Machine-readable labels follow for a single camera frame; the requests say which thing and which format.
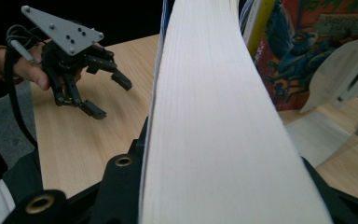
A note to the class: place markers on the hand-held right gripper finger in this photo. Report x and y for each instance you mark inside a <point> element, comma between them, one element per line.
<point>140,137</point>

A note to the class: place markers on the blue cover book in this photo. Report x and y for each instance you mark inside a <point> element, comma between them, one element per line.
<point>223,124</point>

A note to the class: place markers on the yellow cover book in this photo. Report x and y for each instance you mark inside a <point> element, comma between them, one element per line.
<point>265,18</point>

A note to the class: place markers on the orange and blue illustrated book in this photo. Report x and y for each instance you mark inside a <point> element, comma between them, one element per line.
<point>304,46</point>

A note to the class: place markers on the dark cloth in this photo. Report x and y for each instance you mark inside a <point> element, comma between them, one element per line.
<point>24,177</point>

